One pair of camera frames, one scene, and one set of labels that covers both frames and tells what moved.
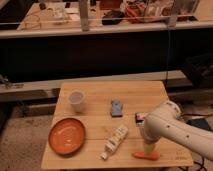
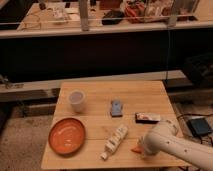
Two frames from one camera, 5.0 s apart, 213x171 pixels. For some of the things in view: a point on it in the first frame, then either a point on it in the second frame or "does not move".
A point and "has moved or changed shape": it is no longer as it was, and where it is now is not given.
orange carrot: [153, 155] has moved or changed shape
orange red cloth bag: [135, 12] does not move
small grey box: [117, 108] does not move
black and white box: [140, 118] does not move
